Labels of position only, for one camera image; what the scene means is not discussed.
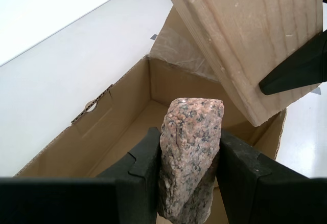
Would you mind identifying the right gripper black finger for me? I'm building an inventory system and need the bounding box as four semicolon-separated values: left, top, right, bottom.
259;29;327;96

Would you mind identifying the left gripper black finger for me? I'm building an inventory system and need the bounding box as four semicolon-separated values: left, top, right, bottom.
0;127;161;224
216;128;327;224

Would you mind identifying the light wooden block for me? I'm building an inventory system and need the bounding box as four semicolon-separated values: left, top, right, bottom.
158;0;324;127

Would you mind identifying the speckled pink granite rock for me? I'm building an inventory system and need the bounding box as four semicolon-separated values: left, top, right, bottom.
157;97;225;222

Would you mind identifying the open brown cardboard box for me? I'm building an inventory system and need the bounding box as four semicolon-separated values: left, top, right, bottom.
14;5;288;224

